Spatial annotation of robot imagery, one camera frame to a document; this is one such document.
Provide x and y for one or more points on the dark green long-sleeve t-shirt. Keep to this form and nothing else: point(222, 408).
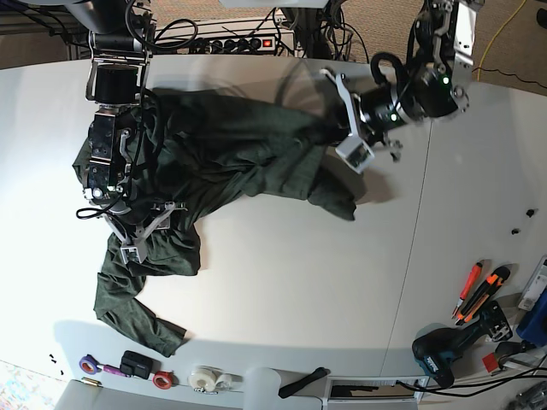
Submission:
point(208, 150)

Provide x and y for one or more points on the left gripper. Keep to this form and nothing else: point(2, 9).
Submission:
point(371, 123)

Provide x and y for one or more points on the black action camera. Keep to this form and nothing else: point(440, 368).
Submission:
point(136, 365)

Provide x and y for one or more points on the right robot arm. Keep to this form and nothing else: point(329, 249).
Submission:
point(123, 37)

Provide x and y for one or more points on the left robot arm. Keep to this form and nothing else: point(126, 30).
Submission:
point(431, 83)

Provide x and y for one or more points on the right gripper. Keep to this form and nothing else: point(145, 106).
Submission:
point(134, 226)

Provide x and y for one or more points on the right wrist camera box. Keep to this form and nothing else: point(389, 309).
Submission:
point(133, 253)

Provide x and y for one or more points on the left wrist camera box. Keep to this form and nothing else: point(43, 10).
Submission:
point(355, 153)

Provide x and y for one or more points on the blue box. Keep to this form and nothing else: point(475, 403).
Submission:
point(532, 327)

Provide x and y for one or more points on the red tape roll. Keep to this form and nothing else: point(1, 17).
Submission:
point(163, 380)

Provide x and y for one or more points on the purple tape roll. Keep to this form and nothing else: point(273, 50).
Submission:
point(89, 365)

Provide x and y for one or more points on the purple marker pen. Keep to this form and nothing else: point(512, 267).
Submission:
point(112, 370)

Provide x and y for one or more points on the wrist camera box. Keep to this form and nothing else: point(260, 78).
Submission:
point(133, 253)
point(355, 153)

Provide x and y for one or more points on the teal black cordless drill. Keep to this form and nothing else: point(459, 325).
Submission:
point(436, 351)

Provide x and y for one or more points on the black power strip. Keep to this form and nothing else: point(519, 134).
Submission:
point(233, 46)

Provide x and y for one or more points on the clear tape roll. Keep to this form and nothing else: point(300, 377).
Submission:
point(202, 378)
point(227, 381)

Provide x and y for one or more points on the orange black utility knife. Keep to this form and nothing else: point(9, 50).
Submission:
point(486, 290)

